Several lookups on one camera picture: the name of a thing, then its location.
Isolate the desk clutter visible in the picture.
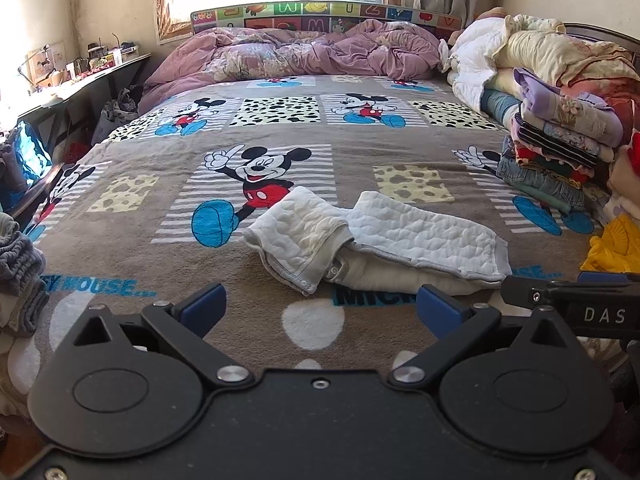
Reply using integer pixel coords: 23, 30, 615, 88
65, 35, 139, 81

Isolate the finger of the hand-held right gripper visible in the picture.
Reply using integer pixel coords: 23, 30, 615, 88
501, 274, 568, 317

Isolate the dark desk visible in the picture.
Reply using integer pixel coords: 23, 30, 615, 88
15, 51, 153, 161

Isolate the printed cartoon blanket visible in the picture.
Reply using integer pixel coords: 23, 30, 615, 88
0, 74, 640, 411

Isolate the grey clothes pile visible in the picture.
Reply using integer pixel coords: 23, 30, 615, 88
0, 212, 51, 338

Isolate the framed picture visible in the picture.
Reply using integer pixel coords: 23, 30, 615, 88
25, 41, 67, 81

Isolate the blue bag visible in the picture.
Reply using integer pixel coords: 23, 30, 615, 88
12, 120, 53, 187

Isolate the grey patterned clothes heap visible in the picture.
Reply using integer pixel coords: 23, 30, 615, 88
90, 87, 141, 146

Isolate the white comforter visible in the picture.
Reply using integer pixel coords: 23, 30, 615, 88
439, 14, 566, 111

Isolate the white quilted garment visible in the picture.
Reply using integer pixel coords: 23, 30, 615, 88
242, 186, 512, 297

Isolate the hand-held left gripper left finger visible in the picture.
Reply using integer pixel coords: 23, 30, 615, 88
72, 282, 256, 389

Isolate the stack of folded clothes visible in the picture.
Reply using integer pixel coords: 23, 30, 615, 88
495, 67, 640, 217

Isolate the red bag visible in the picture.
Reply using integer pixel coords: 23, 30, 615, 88
62, 141, 93, 163

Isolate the desk lamp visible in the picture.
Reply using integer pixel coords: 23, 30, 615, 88
17, 45, 56, 95

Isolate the dark wooden bed frame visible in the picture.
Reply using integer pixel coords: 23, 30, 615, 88
562, 22, 640, 68

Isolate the purple duvet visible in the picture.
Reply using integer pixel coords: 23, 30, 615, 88
137, 19, 453, 116

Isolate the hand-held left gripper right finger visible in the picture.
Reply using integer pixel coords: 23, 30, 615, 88
389, 284, 582, 390

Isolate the cream floral quilt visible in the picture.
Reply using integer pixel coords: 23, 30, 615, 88
492, 30, 640, 106

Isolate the yellow garment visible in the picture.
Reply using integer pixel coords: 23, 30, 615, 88
580, 212, 640, 276

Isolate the colourful printed headboard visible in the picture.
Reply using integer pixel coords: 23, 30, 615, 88
190, 0, 463, 42

